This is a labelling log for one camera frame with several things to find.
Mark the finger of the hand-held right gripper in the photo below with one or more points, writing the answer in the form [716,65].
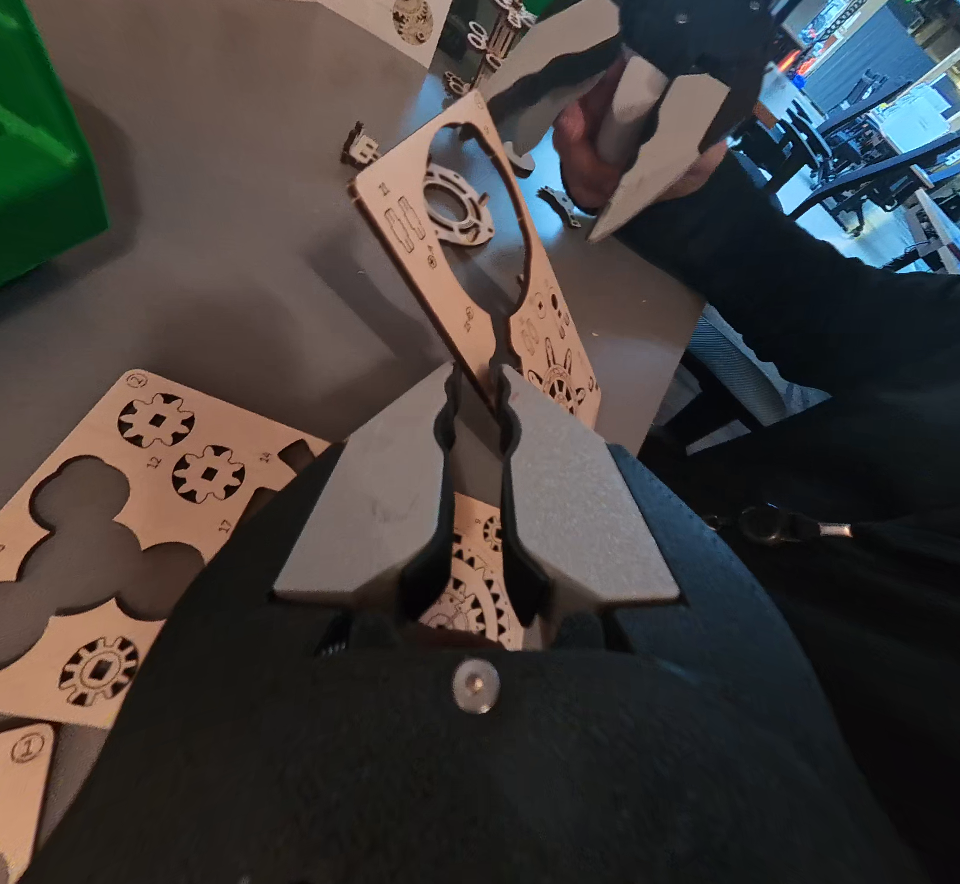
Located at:
[555,59]
[682,126]

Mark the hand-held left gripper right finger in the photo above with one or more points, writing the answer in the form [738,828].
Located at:
[585,524]

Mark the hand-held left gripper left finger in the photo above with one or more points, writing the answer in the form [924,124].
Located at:
[367,509]

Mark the wooden sheet with wheel cutout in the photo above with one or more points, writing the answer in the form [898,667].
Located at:
[457,299]

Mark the person's right forearm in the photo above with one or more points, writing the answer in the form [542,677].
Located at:
[810,276]

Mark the wooden tower model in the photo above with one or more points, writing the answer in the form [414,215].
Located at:
[499,36]

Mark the person's right hand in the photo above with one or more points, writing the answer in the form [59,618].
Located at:
[581,156]

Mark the wooden sheet with large gear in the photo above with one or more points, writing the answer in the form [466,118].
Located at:
[472,576]

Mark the three-armed wooden part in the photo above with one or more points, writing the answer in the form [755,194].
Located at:
[561,207]

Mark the round metal buckle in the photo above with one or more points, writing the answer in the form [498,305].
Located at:
[765,524]

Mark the black office chair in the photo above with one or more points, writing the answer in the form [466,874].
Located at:
[877,183]

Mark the grey mesh chair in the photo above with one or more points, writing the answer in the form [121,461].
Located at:
[739,374]

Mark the wooden sheet with small gears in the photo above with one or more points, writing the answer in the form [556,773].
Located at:
[82,419]

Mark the wooden sheet with rounded corner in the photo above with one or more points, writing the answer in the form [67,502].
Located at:
[22,801]

